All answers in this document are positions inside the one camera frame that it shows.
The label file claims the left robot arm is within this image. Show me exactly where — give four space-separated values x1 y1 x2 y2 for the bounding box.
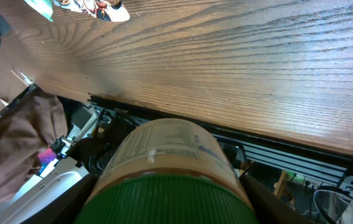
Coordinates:
0 157 88 223

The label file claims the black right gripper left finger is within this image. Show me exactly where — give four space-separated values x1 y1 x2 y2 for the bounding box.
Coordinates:
22 174 97 224

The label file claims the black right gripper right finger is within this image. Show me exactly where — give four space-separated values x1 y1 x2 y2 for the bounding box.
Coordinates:
240 175 313 224

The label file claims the white red wrapper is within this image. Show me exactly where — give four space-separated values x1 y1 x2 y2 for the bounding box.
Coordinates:
53 0 130 22

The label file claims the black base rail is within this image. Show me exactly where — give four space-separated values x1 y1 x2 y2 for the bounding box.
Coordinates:
88 95 353 186

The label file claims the teal snack packet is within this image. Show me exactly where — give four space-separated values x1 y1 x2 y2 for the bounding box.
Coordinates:
24 0 53 22

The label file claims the green lid white jar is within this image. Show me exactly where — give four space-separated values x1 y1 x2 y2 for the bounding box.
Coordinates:
75 119 257 224

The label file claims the brown cloth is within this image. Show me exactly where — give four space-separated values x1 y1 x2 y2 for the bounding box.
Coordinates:
0 88 68 204

